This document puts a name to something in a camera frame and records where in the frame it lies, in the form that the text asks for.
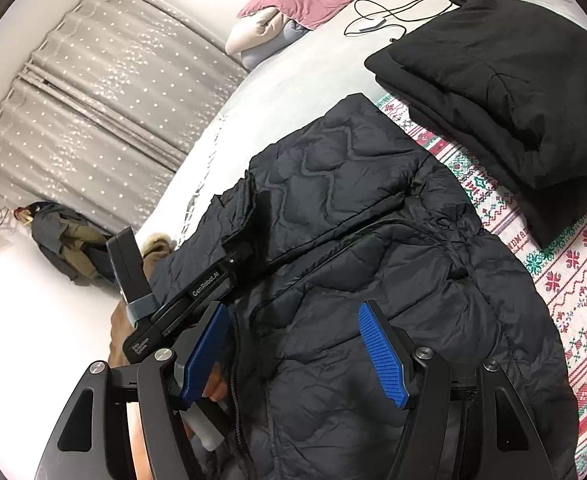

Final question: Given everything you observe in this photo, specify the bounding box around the grey starred curtain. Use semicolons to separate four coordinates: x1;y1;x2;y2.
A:
0;0;249;241

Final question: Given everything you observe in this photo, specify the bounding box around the cream and blue plush cushion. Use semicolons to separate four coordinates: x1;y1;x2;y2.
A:
240;22;310;72

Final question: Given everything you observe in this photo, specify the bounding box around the pink pillow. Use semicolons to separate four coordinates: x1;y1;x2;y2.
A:
237;0;358;31

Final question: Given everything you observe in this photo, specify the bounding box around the black cable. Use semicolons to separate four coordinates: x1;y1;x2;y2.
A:
343;0;444;43

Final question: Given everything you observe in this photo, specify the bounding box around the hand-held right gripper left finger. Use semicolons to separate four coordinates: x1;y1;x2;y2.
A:
36;301;231;480

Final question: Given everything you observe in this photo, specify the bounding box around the dark navy quilted jacket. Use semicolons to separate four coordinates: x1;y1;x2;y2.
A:
146;94;581;480

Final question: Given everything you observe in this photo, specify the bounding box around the black folded garment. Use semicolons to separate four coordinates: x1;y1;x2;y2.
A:
364;0;587;250

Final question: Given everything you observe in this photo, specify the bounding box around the pale folded duvet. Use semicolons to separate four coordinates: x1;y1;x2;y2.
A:
224;7;294;56

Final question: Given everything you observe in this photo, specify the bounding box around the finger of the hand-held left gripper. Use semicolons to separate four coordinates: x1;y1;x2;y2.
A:
220;237;256;281

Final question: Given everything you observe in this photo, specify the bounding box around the person's left forearm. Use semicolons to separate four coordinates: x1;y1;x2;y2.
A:
126;400;149;480

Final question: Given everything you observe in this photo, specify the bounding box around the white bed sheet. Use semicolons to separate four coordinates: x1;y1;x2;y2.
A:
136;0;587;251

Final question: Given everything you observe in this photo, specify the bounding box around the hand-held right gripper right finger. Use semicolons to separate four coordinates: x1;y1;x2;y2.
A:
357;300;557;480

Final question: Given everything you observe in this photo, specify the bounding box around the olive hanging jacket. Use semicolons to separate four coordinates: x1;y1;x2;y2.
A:
63;225;110;279

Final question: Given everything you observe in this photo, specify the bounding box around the dark grey hanging coat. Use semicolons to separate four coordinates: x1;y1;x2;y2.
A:
30;201;119;281

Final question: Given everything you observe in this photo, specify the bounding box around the brown cloth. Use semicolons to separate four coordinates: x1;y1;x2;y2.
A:
109;302;141;367

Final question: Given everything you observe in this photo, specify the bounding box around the person's left hand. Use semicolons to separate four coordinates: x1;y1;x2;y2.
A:
202;366;232;405

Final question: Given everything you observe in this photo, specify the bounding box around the red green printed blanket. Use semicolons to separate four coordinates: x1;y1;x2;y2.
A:
376;92;587;473

